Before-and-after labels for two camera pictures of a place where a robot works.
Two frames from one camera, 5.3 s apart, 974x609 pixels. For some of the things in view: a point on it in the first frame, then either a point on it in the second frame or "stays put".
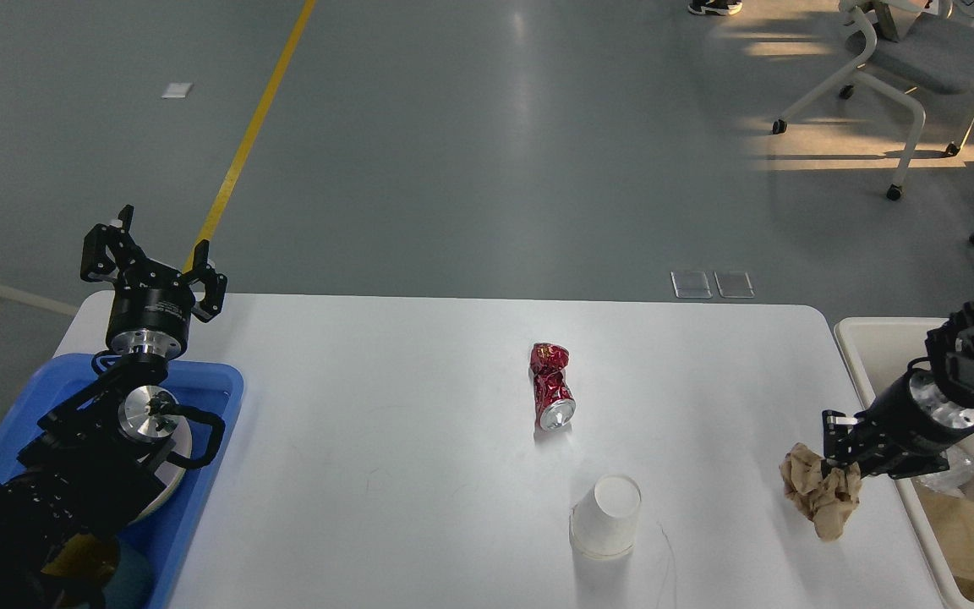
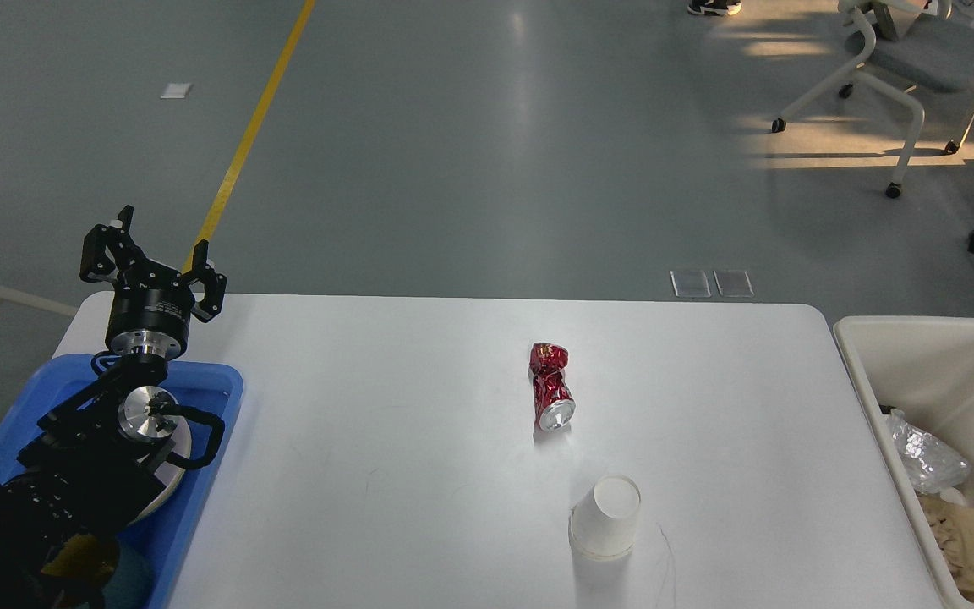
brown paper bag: (964, 527) stays put
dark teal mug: (86, 554) -> (130, 586)
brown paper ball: (825, 495) -> (960, 533)
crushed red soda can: (555, 403) stays put
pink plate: (172, 474) stays put
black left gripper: (152, 305) stays put
